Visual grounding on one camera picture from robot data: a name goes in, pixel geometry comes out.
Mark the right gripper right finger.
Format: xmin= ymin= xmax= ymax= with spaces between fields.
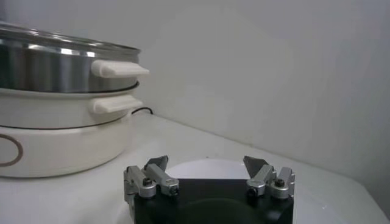
xmin=243 ymin=155 xmax=296 ymax=200

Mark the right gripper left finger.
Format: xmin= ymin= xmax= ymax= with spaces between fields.
xmin=123 ymin=155 xmax=180 ymax=214

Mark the round glass pot lid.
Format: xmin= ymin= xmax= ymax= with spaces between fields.
xmin=0 ymin=20 xmax=141 ymax=55

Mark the perforated steel steamer basket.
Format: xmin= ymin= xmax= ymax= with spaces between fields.
xmin=0 ymin=30 xmax=151 ymax=94

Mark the round white plate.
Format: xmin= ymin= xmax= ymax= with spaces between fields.
xmin=164 ymin=157 xmax=254 ymax=180

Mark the cream electric cooking pot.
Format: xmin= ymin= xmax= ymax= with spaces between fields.
xmin=0 ymin=81 xmax=144 ymax=179

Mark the black pot power cord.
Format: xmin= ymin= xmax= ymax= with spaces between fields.
xmin=130 ymin=107 xmax=154 ymax=116

